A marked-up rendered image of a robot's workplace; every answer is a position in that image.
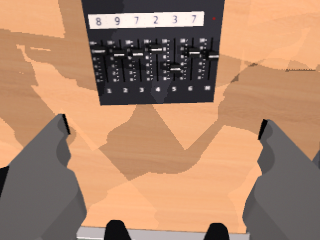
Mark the black lighting desk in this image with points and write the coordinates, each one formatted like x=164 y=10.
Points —
x=151 y=74

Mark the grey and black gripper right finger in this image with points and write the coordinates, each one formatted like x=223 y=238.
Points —
x=284 y=203

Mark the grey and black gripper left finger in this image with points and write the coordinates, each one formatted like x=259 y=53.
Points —
x=40 y=198

